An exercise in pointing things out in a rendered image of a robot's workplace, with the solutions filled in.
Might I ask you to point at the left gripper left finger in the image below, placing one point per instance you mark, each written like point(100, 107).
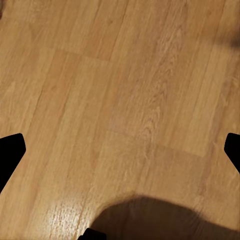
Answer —
point(12, 150)

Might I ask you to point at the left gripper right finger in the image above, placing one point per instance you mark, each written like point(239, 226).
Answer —
point(232, 149)

